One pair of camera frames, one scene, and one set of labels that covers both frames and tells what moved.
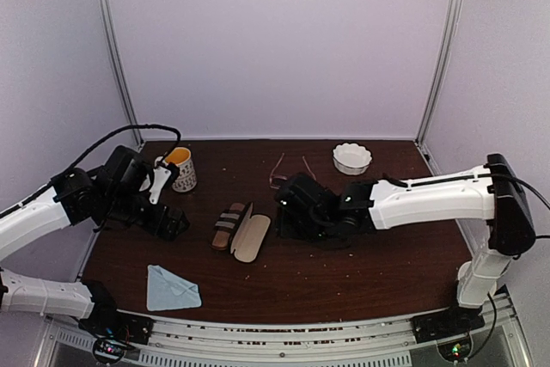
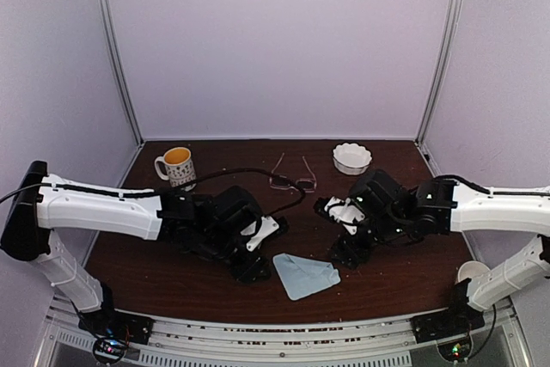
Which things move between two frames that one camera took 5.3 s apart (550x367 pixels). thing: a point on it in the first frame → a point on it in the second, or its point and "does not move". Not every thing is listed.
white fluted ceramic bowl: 351,159 does not move
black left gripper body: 155,224 → 242,272
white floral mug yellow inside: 186,180 does not move
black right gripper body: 306,230 → 348,249
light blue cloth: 168,290 → 302,277
